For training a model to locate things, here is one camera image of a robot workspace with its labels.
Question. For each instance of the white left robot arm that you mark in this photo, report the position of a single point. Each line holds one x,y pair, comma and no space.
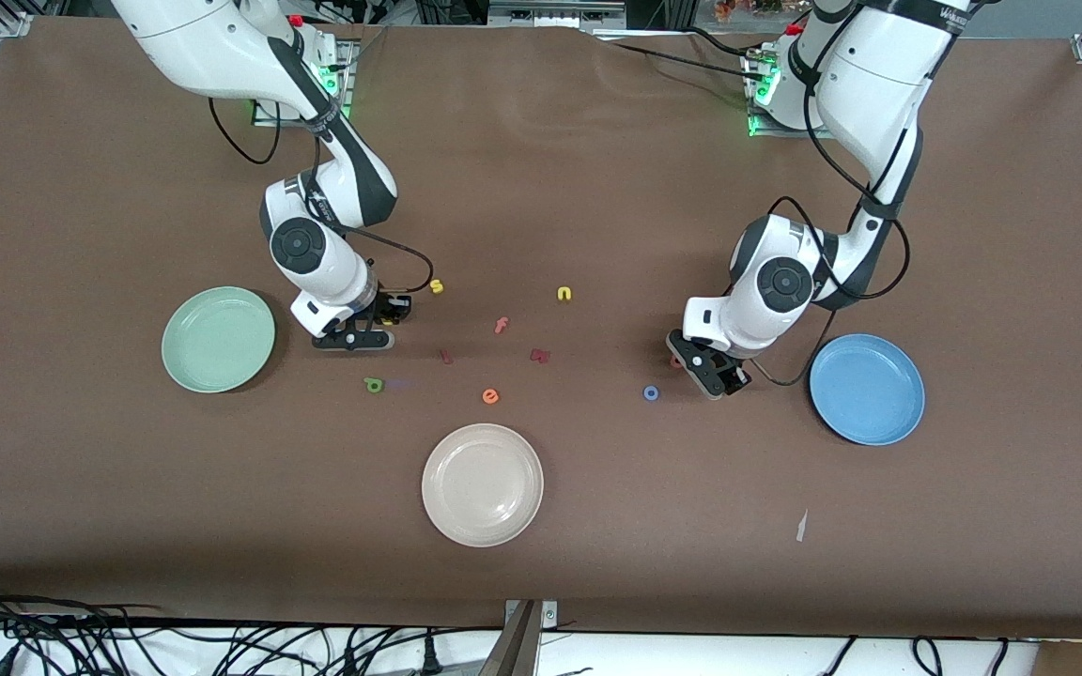
865,84

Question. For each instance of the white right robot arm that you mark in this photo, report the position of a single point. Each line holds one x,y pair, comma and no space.
212,47

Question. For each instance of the blue plate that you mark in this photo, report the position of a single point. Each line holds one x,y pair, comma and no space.
867,389

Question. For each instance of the light green plate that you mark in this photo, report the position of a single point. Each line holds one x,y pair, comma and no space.
218,340

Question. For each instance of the small white paper scrap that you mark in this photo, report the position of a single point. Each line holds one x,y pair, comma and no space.
800,526

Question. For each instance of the beige plate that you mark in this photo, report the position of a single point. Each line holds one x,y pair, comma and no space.
482,485

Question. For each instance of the brown table cover sheet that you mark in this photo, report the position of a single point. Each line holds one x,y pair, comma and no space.
597,188

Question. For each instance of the grey power strip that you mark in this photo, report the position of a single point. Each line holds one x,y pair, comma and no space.
555,13

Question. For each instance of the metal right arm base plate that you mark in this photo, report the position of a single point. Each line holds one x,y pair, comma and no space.
264,120

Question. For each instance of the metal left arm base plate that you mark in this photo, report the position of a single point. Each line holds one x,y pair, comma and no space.
785,133

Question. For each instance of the metal table bracket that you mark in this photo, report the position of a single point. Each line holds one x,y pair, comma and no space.
517,648

